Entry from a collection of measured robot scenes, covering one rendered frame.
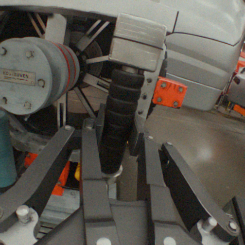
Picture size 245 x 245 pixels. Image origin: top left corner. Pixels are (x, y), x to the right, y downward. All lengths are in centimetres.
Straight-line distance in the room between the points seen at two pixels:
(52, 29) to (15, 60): 16
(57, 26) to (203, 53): 72
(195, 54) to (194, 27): 14
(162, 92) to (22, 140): 45
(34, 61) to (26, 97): 6
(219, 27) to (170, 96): 64
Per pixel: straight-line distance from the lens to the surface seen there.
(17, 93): 28
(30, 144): 51
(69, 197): 84
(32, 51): 25
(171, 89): 40
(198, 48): 88
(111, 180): 20
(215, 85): 97
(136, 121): 17
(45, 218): 88
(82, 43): 48
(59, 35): 40
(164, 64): 48
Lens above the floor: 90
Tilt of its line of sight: 23 degrees down
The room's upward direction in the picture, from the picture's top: 14 degrees clockwise
